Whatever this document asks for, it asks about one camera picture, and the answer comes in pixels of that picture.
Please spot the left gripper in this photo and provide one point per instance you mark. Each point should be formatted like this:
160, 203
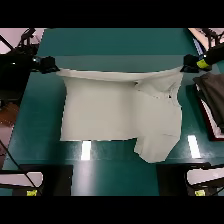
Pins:
48, 64

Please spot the grey garment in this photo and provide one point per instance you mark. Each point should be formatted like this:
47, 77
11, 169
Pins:
212, 91

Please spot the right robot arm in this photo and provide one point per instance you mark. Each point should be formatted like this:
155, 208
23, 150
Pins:
213, 55

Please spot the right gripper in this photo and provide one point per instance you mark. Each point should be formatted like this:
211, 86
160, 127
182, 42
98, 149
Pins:
190, 63

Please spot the white T-shirt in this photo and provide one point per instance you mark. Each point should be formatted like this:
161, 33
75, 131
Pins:
110, 106

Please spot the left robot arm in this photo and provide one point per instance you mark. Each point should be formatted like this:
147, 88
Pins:
13, 71

